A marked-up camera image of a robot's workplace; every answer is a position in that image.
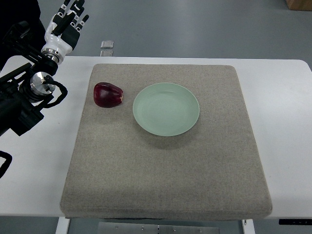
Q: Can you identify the metal table frame bracket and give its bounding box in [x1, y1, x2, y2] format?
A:
[97, 222, 220, 234]

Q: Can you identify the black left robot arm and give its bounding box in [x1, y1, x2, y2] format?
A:
[0, 21, 68, 136]

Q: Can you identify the dark red apple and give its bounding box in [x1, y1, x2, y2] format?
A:
[93, 82, 123, 108]

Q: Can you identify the light green plate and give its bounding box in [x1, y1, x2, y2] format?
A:
[133, 82, 200, 137]

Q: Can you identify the black table control panel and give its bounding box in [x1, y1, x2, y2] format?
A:
[278, 219, 312, 226]

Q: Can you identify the black cable loop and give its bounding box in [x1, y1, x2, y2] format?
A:
[0, 150, 13, 179]

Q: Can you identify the floor outlet plate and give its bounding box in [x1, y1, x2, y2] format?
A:
[100, 40, 114, 49]
[100, 49, 113, 57]

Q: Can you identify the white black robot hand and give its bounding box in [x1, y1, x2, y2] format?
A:
[41, 0, 89, 63]

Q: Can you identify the cardboard box corner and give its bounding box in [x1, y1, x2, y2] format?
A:
[286, 0, 312, 11]

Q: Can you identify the lower floor outlet plate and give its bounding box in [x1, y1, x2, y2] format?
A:
[100, 49, 113, 57]

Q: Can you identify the upper floor outlet plate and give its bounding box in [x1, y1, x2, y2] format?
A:
[100, 40, 114, 49]

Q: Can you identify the beige fabric cushion mat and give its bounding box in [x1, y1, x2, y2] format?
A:
[60, 64, 273, 221]

